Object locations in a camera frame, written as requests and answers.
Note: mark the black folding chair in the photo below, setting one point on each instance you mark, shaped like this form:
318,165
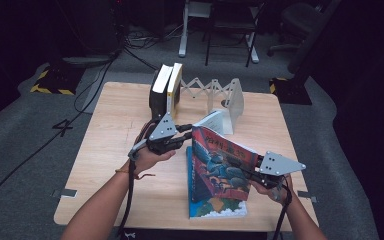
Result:
233,25

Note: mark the yellow paperback book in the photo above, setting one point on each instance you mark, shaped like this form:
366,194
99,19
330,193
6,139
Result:
173,93

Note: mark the blue paperback book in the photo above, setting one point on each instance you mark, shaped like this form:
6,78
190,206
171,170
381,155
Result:
220,210

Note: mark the grey stand base plate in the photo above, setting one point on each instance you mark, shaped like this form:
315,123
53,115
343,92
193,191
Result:
86,60

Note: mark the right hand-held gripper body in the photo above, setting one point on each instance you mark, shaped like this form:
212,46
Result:
276,165

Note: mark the dark equipment box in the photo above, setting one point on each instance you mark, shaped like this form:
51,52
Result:
96,26

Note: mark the white expandable bookend rack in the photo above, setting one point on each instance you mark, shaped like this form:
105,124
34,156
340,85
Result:
235,100

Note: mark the person's left hand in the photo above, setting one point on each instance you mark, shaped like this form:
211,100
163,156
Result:
146,160

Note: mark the red illustrated book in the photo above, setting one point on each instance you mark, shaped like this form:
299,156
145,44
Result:
220,173

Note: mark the person's dark clothing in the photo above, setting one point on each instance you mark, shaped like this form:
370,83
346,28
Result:
196,235

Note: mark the dark office chair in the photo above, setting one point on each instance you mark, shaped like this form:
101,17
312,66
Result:
296,20

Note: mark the black hardcover book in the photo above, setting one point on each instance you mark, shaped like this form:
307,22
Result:
156,100

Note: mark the person's right hand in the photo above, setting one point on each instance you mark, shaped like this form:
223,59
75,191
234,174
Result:
280,195

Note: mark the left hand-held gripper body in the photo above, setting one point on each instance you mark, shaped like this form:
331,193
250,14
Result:
163,136

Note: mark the white desk frame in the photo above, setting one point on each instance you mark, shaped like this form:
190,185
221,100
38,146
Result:
183,36

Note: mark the black slanted stand pole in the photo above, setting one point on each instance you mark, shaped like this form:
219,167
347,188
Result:
308,50

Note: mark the grey tape strip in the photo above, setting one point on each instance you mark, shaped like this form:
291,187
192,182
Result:
306,196
66,193

